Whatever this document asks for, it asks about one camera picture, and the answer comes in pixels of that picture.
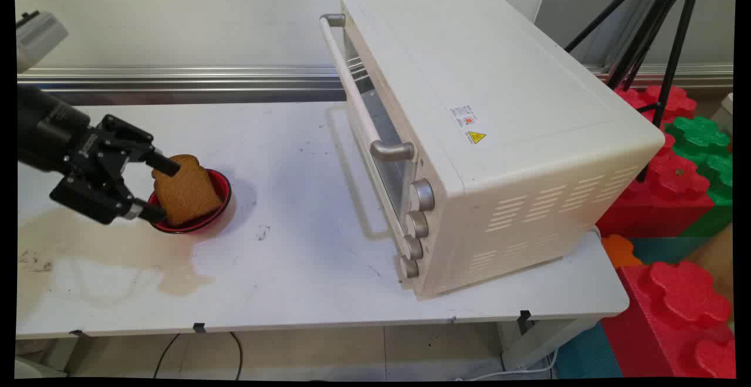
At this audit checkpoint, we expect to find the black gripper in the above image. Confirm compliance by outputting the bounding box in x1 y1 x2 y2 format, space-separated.
17 84 181 225

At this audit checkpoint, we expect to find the glass oven door with handle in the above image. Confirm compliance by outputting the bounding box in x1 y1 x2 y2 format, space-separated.
319 13 421 242

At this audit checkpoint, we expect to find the brown bread slice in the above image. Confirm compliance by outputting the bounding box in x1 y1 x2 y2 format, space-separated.
151 154 224 227

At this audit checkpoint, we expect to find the red bowl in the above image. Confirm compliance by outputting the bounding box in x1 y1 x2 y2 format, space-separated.
147 168 232 235

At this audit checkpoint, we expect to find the white label sticker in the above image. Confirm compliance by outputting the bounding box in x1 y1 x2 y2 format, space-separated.
451 106 478 130

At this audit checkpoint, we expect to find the cream toaster oven body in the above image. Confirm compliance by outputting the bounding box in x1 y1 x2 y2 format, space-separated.
340 0 666 301

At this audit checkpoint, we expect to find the white table leg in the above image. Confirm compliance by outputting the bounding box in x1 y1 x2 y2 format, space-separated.
498 318 597 371

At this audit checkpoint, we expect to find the teal foam mat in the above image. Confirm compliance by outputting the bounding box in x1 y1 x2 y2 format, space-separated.
554 321 624 379

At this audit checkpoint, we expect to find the orange foam block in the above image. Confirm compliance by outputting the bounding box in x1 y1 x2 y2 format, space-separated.
601 234 644 270

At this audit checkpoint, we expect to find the medium red foam block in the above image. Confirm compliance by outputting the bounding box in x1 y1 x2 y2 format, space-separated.
596 131 715 239

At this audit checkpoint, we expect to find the small red foam block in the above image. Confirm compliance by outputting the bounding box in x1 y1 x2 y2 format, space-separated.
613 84 698 128

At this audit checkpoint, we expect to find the black tripod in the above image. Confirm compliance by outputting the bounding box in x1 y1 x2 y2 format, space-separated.
564 0 703 184

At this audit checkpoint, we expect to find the large red foam block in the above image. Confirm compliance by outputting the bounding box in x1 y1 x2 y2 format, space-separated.
601 260 736 379

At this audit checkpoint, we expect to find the green foam block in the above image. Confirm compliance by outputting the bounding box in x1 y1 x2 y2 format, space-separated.
665 116 733 237

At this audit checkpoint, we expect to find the aluminium wall rail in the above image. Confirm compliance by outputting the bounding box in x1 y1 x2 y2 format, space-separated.
17 65 348 106

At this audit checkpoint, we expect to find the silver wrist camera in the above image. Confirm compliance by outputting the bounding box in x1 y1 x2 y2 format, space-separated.
16 11 69 73

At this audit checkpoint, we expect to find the black floor cable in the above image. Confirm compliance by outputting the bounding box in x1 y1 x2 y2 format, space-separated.
153 333 181 379
229 332 243 381

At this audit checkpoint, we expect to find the white floor cable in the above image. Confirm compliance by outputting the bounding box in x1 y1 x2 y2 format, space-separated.
468 349 559 381

